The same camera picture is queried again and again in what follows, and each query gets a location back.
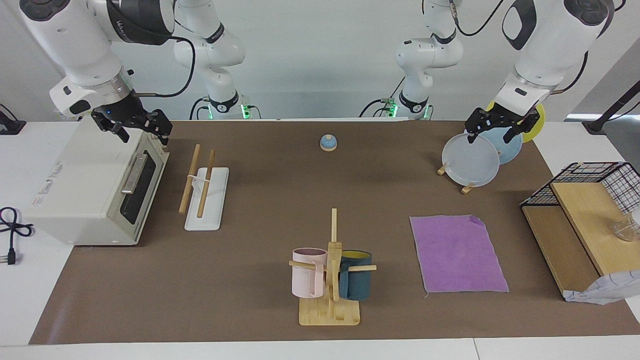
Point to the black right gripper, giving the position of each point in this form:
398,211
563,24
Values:
127,112

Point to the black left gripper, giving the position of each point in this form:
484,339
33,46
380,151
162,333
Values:
500,119

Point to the purple and grey towel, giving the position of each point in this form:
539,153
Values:
457,255

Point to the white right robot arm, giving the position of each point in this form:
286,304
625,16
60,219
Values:
75,45

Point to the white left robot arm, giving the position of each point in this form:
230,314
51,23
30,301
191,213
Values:
545,45

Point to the white rack with wooden bars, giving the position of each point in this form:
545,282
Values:
210,200

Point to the light blue plate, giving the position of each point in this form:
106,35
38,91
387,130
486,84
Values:
507,150

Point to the grey plate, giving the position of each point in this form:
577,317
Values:
470,160

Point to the yellow plate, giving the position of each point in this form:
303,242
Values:
537,125

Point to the wooden plate stand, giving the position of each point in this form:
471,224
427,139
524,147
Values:
468,189

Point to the beige toaster oven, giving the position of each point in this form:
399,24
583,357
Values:
80,185

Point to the wooden shelf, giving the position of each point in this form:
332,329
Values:
580,225

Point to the brown table mat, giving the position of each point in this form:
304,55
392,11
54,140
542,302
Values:
260,190

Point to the small blue bell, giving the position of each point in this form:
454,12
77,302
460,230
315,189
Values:
328,144

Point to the clear glass cup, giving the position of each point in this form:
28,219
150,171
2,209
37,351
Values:
627,229

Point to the dark teal mug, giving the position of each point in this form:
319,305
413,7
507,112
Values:
357,282

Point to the pink mug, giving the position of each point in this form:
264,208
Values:
306,277

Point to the wooden mug tree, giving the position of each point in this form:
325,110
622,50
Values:
329,312

